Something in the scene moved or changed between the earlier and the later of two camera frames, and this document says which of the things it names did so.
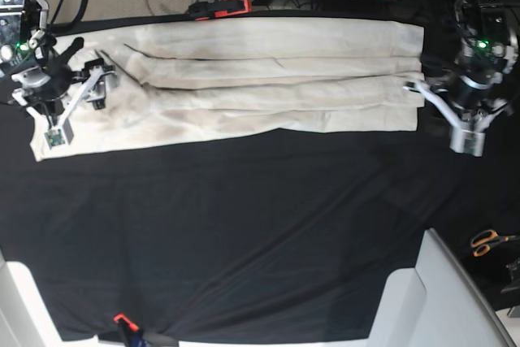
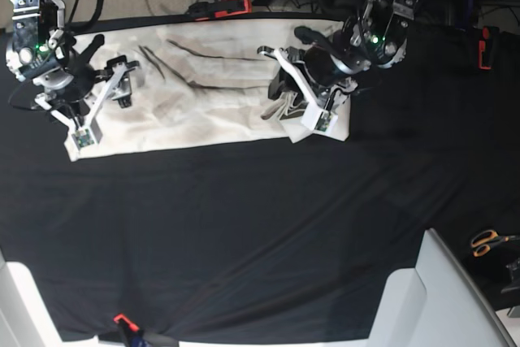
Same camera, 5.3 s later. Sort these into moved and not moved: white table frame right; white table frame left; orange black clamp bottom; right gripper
Moved: right gripper
Not moved: orange black clamp bottom; white table frame right; white table frame left
